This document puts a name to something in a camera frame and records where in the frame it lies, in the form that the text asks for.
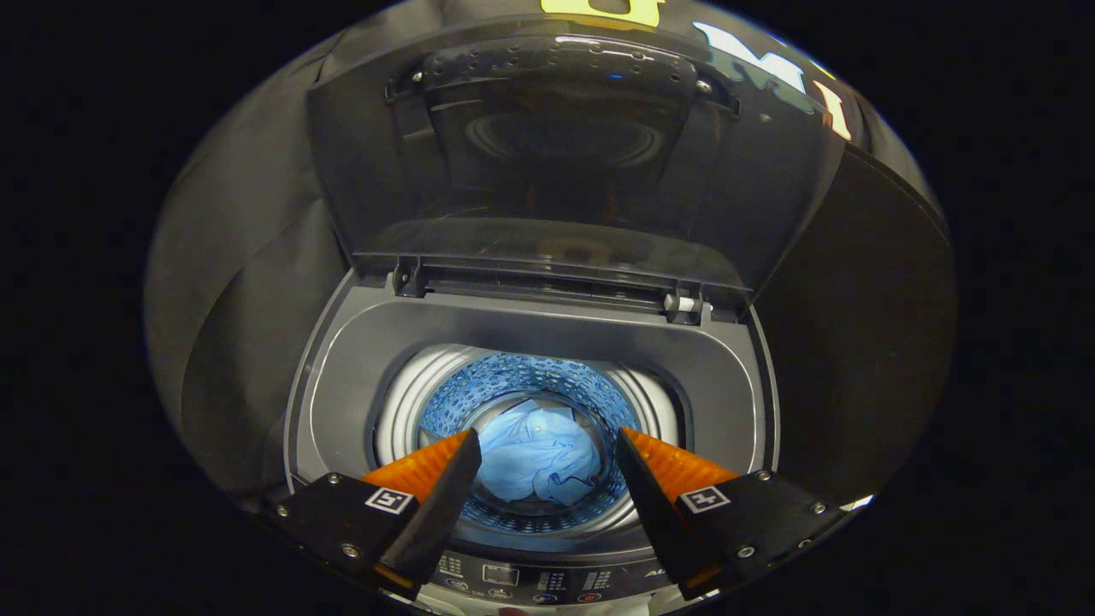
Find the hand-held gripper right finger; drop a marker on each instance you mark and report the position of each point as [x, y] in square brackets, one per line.
[654, 513]

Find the light blue polo shirt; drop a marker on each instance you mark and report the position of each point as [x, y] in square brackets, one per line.
[535, 453]

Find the dark washing machine lid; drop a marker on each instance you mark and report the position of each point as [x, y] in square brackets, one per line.
[582, 171]

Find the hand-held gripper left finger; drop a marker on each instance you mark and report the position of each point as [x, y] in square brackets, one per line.
[445, 505]

